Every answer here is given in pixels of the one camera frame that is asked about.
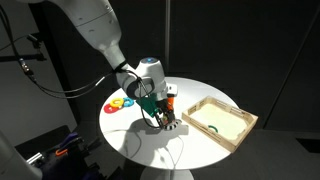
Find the silver metal bar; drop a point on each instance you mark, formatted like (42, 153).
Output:
(34, 158)

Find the orange stacking peg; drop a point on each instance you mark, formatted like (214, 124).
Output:
(170, 100)

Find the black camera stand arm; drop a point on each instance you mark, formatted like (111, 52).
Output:
(23, 56)

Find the grey vertical pole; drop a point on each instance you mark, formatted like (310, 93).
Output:
(167, 33)

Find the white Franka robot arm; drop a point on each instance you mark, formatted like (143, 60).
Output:
(100, 30)

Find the wooden tray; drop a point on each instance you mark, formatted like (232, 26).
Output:
(220, 122)

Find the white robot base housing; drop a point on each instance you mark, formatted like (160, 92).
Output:
(15, 160)

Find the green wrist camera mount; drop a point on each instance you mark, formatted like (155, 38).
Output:
(147, 105)

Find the white table pedestal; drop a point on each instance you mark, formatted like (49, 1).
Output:
(166, 174)

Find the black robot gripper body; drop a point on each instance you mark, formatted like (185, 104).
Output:
(165, 106)

